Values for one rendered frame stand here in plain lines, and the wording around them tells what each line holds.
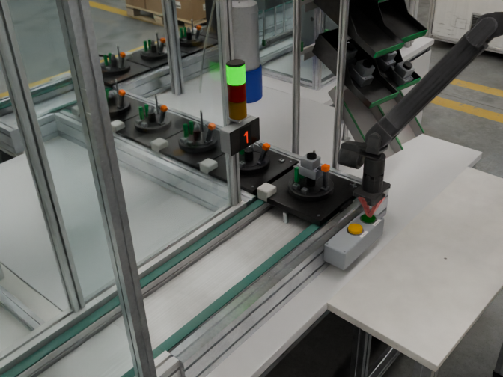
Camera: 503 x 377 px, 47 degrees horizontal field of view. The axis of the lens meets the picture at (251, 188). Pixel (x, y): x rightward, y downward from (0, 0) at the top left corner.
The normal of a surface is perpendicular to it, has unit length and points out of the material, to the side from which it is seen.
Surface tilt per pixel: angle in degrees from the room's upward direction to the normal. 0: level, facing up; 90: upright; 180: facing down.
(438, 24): 90
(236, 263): 0
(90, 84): 90
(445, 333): 0
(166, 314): 0
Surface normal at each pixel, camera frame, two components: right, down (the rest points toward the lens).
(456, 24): -0.68, 0.42
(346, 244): -0.04, -0.84
